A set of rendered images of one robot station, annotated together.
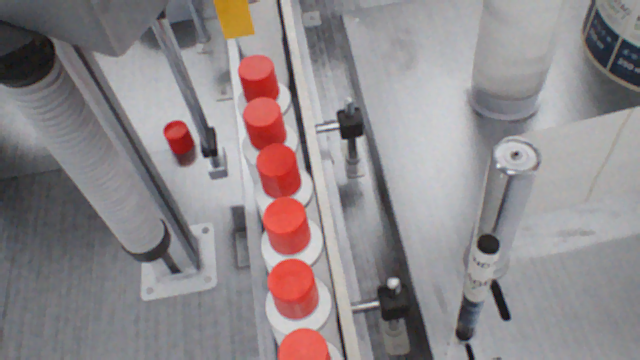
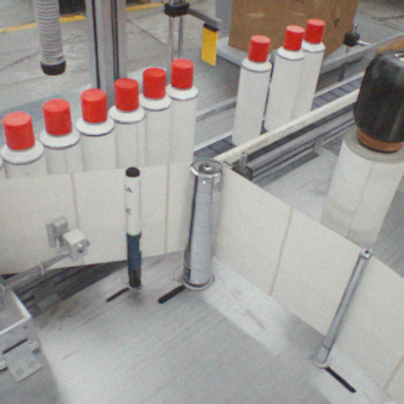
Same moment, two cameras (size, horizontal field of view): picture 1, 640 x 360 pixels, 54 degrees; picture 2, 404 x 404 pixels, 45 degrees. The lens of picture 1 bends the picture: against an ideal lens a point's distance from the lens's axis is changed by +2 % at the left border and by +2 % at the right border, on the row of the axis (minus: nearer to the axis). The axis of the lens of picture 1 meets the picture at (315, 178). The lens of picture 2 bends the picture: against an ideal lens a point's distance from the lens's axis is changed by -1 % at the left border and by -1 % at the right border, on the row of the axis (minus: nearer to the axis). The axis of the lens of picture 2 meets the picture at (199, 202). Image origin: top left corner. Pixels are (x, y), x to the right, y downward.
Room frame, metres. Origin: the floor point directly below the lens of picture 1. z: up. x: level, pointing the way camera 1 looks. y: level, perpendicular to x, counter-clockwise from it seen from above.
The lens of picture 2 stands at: (-0.05, -0.47, 1.39)
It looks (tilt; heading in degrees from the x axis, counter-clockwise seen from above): 40 degrees down; 45
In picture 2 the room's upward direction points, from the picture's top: 5 degrees clockwise
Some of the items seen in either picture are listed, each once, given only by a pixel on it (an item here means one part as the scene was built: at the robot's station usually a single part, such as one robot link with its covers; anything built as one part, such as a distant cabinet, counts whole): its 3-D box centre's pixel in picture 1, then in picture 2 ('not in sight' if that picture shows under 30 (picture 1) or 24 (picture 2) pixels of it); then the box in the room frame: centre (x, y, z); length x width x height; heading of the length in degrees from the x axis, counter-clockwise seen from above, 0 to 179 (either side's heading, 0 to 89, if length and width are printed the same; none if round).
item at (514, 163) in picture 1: (498, 214); (200, 227); (0.27, -0.16, 0.97); 0.05 x 0.05 x 0.19
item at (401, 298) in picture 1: (377, 308); not in sight; (0.23, -0.04, 0.89); 0.06 x 0.03 x 0.12; 91
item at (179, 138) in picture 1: (178, 136); not in sight; (0.54, 0.17, 0.85); 0.03 x 0.03 x 0.03
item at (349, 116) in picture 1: (350, 130); (240, 181); (0.46, -0.05, 0.89); 0.03 x 0.03 x 0.12; 1
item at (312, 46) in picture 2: not in sight; (305, 74); (0.72, 0.04, 0.98); 0.05 x 0.05 x 0.20
